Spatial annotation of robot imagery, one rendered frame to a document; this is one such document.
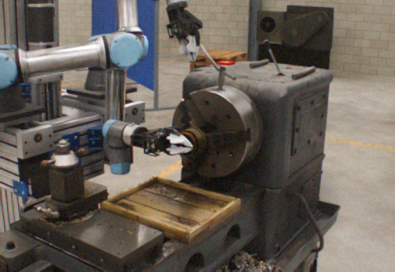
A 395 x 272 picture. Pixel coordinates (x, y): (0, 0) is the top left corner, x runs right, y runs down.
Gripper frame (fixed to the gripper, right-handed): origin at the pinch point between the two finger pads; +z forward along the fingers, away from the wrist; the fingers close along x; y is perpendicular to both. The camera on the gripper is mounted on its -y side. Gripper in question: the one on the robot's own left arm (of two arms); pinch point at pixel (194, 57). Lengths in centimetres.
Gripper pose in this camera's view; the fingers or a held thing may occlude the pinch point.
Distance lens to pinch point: 173.9
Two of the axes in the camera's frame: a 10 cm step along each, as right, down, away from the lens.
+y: -5.6, 2.0, -8.1
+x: 8.0, -1.5, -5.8
